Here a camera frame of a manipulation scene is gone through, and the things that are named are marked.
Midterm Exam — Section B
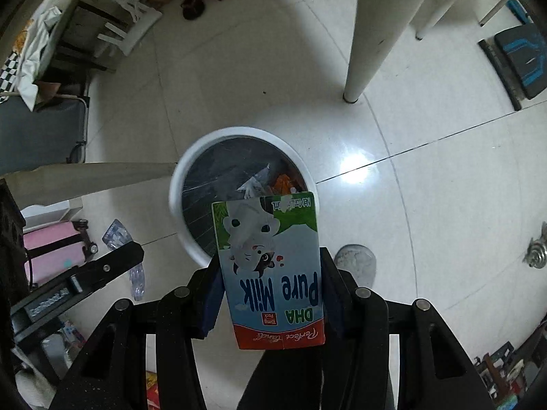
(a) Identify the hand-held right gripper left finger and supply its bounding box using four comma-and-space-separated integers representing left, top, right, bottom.
49, 256, 226, 410

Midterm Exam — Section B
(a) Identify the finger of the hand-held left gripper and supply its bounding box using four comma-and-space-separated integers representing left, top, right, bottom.
69, 241, 146, 296

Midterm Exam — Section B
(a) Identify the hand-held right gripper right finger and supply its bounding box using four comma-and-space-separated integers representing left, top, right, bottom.
320, 247, 498, 410

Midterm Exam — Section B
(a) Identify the blue and white milk carton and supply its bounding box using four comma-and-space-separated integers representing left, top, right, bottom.
211, 191, 326, 351

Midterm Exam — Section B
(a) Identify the white round trash bin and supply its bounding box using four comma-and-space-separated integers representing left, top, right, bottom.
168, 126, 317, 266

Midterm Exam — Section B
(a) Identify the crushed clear plastic bottle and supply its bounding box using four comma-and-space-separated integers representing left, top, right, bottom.
102, 219, 148, 302

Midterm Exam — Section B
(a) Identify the pink suitcase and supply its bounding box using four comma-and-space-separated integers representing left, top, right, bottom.
21, 219, 99, 288

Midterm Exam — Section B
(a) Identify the white flat box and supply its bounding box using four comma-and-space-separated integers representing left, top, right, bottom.
21, 195, 84, 228

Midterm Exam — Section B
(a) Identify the beige table leg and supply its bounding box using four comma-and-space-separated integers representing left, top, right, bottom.
0, 161, 179, 199

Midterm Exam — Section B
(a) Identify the red snack packet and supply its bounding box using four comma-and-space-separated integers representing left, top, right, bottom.
145, 371, 160, 410

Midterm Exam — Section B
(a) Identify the grey folding bed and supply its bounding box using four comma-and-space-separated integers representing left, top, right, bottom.
0, 93, 91, 177

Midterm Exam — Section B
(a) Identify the small metal object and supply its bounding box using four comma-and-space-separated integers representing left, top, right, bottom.
524, 221, 547, 271

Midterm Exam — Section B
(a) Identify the white cloth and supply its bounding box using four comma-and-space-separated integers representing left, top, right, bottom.
0, 6, 65, 112

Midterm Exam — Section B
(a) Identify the white plastic stool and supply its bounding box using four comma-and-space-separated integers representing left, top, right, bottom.
97, 0, 164, 57

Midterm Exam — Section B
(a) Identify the dark shoe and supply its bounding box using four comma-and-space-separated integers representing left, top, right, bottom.
181, 0, 206, 21

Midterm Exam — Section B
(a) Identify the thick white table leg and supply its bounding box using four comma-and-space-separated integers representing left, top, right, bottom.
343, 0, 433, 104

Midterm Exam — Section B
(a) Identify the black and blue mat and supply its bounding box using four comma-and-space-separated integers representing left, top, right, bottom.
477, 23, 547, 111

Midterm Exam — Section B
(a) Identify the thin white table leg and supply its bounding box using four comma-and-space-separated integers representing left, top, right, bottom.
414, 0, 476, 42
479, 0, 510, 27

